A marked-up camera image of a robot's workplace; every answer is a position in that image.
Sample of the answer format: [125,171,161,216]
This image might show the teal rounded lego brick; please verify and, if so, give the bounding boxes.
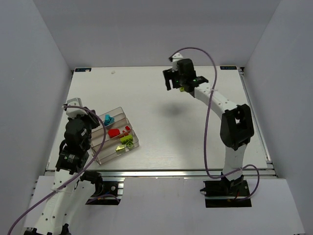
[104,115,112,126]

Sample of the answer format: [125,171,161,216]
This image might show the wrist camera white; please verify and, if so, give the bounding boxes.
[62,97,87,119]
[169,52,184,72]

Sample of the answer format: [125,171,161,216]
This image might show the blue table label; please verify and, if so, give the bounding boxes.
[74,68,91,72]
[220,66,237,70]

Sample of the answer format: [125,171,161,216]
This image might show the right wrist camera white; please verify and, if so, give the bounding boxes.
[169,52,184,72]

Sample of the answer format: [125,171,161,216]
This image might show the lime green lego plate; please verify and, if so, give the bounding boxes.
[120,135,133,144]

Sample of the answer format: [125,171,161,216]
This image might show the red sloped lego piece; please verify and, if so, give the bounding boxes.
[119,130,130,138]

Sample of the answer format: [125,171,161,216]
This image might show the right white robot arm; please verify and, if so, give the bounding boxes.
[163,53,254,188]

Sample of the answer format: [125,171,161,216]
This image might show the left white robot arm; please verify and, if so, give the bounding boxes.
[24,104,103,235]

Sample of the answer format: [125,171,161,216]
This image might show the lime green curved lego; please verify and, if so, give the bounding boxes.
[115,145,126,154]

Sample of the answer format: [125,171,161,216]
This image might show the aluminium table rail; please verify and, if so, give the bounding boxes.
[44,168,277,177]

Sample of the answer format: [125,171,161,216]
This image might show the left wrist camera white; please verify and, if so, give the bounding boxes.
[62,97,87,119]

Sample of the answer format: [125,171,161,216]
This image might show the right blue table label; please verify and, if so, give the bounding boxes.
[220,66,237,70]

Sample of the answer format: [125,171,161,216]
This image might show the left blue table label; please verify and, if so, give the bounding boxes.
[74,68,91,72]

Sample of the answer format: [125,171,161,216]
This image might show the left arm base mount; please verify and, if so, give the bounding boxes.
[86,177,124,206]

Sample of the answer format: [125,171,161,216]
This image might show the green and teal lego stack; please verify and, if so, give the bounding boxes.
[126,142,134,150]

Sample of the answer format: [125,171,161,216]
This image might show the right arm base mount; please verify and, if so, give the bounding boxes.
[200,175,252,208]

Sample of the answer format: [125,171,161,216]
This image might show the clear three-compartment container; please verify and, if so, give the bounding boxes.
[91,107,139,165]

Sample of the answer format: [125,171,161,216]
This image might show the red round lego brick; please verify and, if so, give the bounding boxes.
[108,128,121,139]

